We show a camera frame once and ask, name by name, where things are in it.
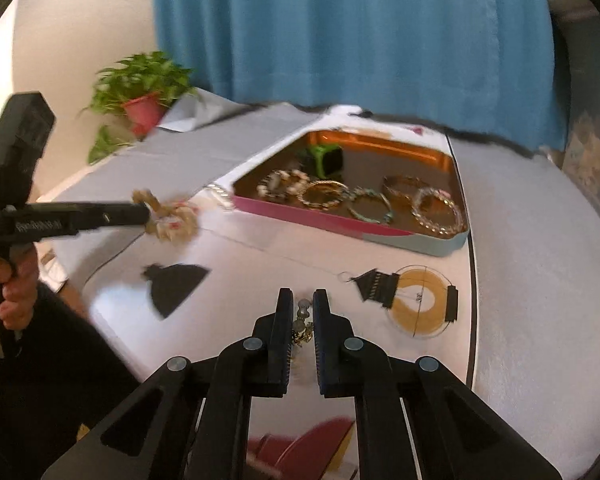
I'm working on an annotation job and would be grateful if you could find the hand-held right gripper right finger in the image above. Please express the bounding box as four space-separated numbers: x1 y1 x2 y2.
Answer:
312 288 563 480

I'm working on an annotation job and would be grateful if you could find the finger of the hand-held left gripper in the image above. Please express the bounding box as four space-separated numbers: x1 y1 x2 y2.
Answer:
77 201 152 231

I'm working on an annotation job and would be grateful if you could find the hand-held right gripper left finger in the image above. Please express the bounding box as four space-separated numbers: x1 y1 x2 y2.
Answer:
40 287 295 480

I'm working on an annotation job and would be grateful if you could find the small metal charm earring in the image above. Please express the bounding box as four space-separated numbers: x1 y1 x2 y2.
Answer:
291 300 315 346

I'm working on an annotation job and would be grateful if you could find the cream chunky bead bracelet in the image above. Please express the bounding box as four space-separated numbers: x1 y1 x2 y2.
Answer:
132 189 201 243

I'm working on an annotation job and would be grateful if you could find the dark gold bead bracelet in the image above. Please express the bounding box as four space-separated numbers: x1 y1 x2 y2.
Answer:
300 180 350 211

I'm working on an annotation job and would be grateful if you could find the turquoise bead bracelet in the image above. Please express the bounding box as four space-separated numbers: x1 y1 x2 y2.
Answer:
349 187 396 224

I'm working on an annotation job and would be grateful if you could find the clear bead bracelet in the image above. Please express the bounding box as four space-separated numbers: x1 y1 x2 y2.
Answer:
412 187 465 238

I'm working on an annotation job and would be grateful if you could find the green wrist watch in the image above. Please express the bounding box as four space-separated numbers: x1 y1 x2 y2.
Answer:
300 143 345 181

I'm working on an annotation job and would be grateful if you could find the thin metal bangle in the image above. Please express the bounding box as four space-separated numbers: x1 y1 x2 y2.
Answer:
382 175 431 201

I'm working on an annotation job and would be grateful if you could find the metal tin tray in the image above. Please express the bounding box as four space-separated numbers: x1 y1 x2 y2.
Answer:
231 130 468 257

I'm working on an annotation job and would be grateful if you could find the person's left forearm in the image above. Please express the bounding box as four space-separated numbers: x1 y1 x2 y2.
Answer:
0 285 148 480

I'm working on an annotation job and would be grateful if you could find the person's left hand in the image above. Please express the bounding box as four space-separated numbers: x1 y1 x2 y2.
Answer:
0 246 41 332

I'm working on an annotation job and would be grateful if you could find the white lamp print table runner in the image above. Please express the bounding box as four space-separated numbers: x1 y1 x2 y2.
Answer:
87 104 478 480

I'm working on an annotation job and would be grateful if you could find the potted green plant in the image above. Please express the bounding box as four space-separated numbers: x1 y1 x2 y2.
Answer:
82 51 198 163

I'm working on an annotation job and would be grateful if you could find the grey tablecloth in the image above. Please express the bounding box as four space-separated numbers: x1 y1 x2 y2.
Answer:
42 87 600 480

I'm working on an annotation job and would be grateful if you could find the blue curtain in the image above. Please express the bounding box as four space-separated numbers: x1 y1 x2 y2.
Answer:
152 0 566 151

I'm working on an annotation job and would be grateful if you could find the clear storage box purple lid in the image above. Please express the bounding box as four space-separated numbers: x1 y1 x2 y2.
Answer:
540 0 600 186

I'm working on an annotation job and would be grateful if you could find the silver chain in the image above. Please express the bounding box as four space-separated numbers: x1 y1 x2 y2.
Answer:
205 184 236 211

